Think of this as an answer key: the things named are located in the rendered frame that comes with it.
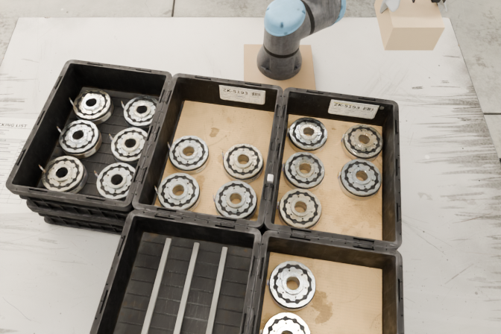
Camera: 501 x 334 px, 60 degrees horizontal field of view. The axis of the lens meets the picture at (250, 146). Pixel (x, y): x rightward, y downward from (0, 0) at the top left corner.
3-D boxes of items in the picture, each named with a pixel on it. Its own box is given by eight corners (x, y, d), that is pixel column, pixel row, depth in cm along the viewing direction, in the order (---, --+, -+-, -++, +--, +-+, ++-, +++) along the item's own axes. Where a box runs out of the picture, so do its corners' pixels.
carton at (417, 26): (373, 5, 114) (382, -20, 107) (419, 5, 114) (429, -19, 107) (384, 50, 106) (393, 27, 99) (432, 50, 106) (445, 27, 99)
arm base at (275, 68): (254, 47, 148) (255, 25, 140) (297, 45, 149) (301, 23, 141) (259, 81, 141) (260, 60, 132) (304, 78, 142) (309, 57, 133)
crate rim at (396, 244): (283, 91, 116) (284, 86, 114) (396, 106, 114) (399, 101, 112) (262, 232, 96) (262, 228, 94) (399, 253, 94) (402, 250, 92)
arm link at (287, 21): (255, 36, 137) (256, 2, 126) (289, 21, 141) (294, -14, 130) (276, 61, 132) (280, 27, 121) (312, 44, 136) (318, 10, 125)
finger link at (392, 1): (375, 21, 101) (408, -5, 94) (371, 3, 104) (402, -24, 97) (384, 27, 102) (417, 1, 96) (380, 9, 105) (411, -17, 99)
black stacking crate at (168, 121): (180, 99, 127) (174, 74, 117) (279, 112, 124) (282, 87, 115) (142, 227, 106) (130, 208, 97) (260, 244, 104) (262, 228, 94)
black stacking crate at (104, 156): (81, 86, 129) (68, 60, 119) (178, 99, 127) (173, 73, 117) (25, 208, 109) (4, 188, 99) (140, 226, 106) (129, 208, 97)
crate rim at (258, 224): (174, 77, 118) (173, 71, 116) (283, 91, 116) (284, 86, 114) (132, 212, 98) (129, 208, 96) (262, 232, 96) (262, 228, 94)
